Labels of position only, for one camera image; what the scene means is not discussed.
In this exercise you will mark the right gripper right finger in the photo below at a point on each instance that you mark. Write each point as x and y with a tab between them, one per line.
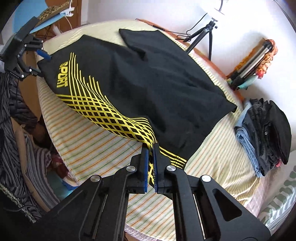
203	210

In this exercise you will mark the white clip lamp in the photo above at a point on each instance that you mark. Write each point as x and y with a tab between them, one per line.
69	11

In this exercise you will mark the dark folded clothes in stack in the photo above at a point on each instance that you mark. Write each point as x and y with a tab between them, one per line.
255	123

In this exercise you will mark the silver folded tripod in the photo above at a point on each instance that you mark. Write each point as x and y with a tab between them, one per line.
252	63

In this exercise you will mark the black mini tripod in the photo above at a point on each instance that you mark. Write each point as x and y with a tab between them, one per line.
200	34

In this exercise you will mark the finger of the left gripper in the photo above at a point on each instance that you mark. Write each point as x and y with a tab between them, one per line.
35	72
43	54

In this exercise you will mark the black folded garment on stack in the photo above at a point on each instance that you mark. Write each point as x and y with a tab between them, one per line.
279	134

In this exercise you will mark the blue chair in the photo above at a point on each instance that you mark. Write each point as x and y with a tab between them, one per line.
27	9

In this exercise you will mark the black yellow sport pants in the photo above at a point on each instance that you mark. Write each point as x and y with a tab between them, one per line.
147	90

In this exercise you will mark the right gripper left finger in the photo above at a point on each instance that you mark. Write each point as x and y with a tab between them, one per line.
96	210

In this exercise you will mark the yellow striped bed cover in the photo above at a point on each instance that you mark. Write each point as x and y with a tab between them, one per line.
87	149

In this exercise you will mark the blue folded jeans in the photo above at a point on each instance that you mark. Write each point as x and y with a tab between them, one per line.
242	136

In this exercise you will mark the green white patterned pillow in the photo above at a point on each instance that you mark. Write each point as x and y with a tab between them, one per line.
276	212

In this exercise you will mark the white ring light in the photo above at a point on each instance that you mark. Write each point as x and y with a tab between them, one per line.
216	9

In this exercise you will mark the leopard print cloth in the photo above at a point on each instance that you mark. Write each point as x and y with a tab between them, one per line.
52	11

